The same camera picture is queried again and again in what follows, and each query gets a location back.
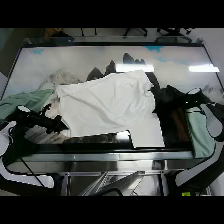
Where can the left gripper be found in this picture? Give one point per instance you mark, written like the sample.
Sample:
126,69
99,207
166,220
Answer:
55,124

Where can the white T-shirt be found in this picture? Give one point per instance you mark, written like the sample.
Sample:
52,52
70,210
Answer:
106,103

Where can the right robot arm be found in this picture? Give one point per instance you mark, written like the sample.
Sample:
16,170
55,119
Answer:
200,171

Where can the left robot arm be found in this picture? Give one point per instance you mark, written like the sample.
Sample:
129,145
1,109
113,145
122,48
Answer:
31,118

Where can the black chair base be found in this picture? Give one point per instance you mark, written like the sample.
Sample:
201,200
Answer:
175,31
135,31

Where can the brown garment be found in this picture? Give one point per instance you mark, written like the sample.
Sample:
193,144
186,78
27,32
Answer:
178,123

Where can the silver frame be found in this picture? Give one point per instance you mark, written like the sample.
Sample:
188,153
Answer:
100,156

